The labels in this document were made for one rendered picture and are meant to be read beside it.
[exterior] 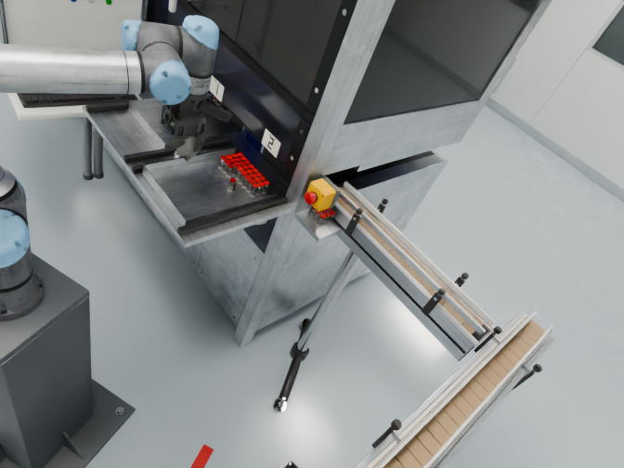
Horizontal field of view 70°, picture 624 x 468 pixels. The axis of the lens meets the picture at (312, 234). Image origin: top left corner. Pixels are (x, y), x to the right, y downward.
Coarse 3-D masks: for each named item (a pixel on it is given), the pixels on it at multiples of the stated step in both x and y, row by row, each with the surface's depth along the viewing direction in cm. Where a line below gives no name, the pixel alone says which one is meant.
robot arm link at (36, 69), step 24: (0, 48) 69; (24, 48) 71; (48, 48) 73; (72, 48) 75; (144, 48) 84; (168, 48) 84; (0, 72) 69; (24, 72) 71; (48, 72) 72; (72, 72) 74; (96, 72) 76; (120, 72) 77; (144, 72) 79; (168, 72) 79; (168, 96) 82
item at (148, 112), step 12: (132, 108) 157; (144, 108) 163; (156, 108) 165; (144, 120) 153; (156, 120) 160; (216, 120) 173; (156, 132) 150; (168, 132) 157; (216, 132) 167; (228, 132) 169; (240, 132) 167
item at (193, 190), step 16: (176, 160) 143; (192, 160) 148; (208, 160) 153; (160, 176) 140; (176, 176) 142; (192, 176) 145; (208, 176) 147; (224, 176) 150; (160, 192) 133; (176, 192) 137; (192, 192) 139; (208, 192) 142; (224, 192) 144; (240, 192) 147; (176, 208) 128; (192, 208) 135; (208, 208) 137; (224, 208) 139; (240, 208) 139
